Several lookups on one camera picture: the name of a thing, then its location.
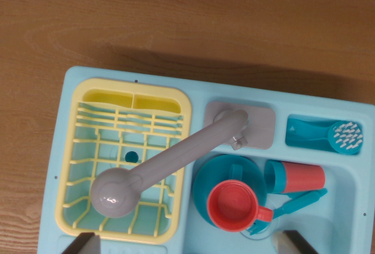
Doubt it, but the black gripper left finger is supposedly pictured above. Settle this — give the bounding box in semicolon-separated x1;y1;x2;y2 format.
60;232;102;254

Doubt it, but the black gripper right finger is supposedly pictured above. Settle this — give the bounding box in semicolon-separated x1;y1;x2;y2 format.
278;229;319;254

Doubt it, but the light blue toy sink unit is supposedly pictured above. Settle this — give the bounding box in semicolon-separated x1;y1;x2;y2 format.
36;66;375;254

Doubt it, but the teal plastic fork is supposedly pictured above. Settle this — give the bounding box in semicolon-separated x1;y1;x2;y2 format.
246;188;328;236

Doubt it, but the red tumbler with teal rim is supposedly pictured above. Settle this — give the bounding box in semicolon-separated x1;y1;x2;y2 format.
264;160;326;195

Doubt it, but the red plastic mug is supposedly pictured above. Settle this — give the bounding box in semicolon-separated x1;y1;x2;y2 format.
206;179;274;233

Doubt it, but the teal plastic plate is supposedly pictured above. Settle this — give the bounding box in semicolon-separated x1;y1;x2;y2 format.
192;154;268;228

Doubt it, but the teal dish brush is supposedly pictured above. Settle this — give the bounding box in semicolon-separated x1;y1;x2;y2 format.
288;119;364;156

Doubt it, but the grey toy faucet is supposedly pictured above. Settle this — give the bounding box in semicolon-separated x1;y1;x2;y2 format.
90;101;277;219

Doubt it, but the yellow dish drying rack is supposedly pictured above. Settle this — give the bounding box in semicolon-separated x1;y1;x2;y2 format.
54;77;193;245

